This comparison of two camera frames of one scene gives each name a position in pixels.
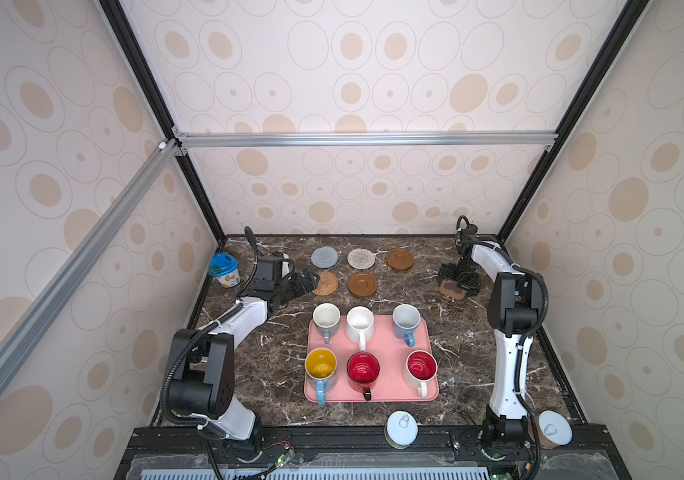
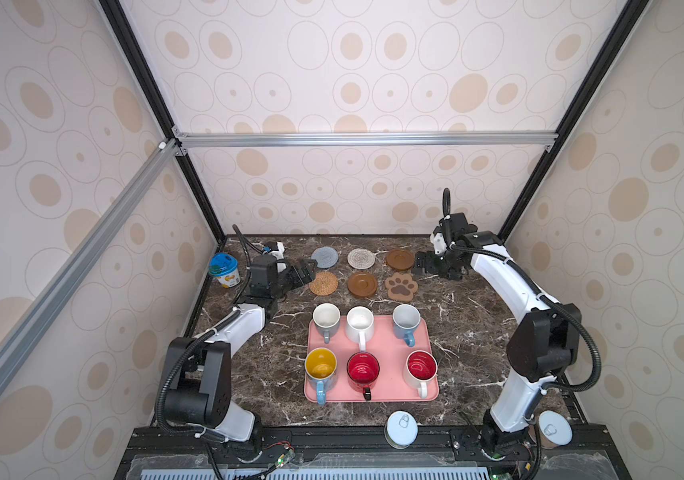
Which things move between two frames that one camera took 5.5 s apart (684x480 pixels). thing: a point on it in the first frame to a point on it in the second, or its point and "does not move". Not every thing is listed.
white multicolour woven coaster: x=361 y=258 does not move
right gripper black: x=449 y=271 to x=430 y=266
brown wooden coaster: x=362 y=284 does not move
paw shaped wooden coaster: x=452 y=289 to x=400 y=287
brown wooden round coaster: x=400 y=259 does not move
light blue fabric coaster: x=324 y=257 does not move
